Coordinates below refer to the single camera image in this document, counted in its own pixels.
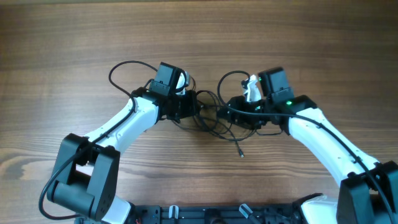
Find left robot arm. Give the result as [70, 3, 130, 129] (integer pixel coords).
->
[39, 62, 198, 223]

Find thin black USB cable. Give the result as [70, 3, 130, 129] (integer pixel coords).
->
[170, 74, 237, 138]

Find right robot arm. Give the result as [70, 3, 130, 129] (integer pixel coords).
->
[218, 67, 397, 223]

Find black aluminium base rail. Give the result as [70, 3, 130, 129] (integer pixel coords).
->
[126, 203, 307, 224]

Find right camera cable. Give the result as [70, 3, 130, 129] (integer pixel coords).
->
[216, 70, 396, 224]

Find left camera cable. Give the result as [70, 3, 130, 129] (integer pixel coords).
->
[38, 60, 159, 221]

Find camera cable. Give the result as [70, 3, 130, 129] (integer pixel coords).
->
[216, 70, 396, 224]
[38, 60, 159, 221]

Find thick black USB cable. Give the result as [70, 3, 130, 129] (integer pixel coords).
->
[192, 90, 257, 158]

